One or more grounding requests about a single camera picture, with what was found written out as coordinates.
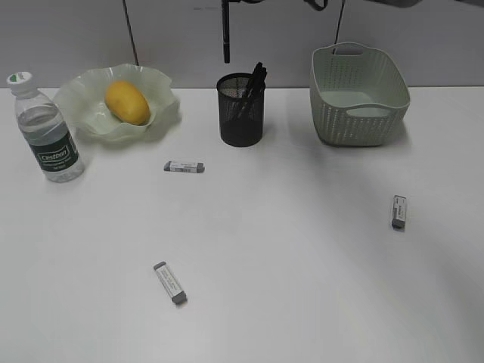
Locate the yellow mango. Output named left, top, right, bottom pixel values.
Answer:
left=104, top=81, right=150, bottom=126

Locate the black cable behind left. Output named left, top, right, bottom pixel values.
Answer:
left=123, top=0, right=141, bottom=66

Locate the clear water bottle green label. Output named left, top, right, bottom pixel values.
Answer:
left=7, top=71, right=85, bottom=183

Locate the black mesh pen holder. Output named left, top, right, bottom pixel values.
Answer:
left=216, top=73, right=265, bottom=147

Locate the grey white eraser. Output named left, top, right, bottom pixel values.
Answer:
left=390, top=195, right=408, bottom=230
left=163, top=160, right=205, bottom=174
left=154, top=261, right=188, bottom=306

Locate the black marker pen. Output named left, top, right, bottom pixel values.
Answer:
left=236, top=62, right=264, bottom=118
left=241, top=66, right=268, bottom=114
left=222, top=0, right=231, bottom=64

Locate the black cable behind right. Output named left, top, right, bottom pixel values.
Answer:
left=334, top=0, right=346, bottom=45

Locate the pale green wavy glass bowl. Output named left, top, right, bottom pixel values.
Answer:
left=54, top=64, right=181, bottom=143

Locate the pale green woven plastic basket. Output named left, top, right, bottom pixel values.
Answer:
left=309, top=42, right=411, bottom=147

